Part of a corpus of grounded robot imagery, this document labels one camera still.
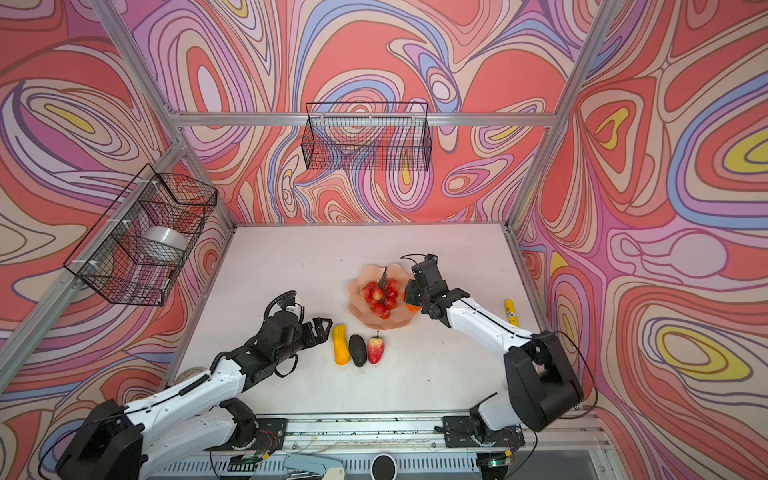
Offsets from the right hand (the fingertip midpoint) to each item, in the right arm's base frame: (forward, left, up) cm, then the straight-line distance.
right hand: (414, 295), depth 90 cm
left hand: (-8, +26, 0) cm, 27 cm away
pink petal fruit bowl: (-1, +17, -6) cm, 18 cm away
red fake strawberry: (-14, +12, -5) cm, 19 cm away
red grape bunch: (+1, +10, 0) cm, 10 cm away
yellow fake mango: (-13, +22, -4) cm, 26 cm away
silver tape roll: (+3, +62, +25) cm, 67 cm away
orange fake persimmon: (-3, +1, -2) cm, 4 cm away
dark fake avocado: (-14, +17, -4) cm, 23 cm away
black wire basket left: (+2, +71, +22) cm, 74 cm away
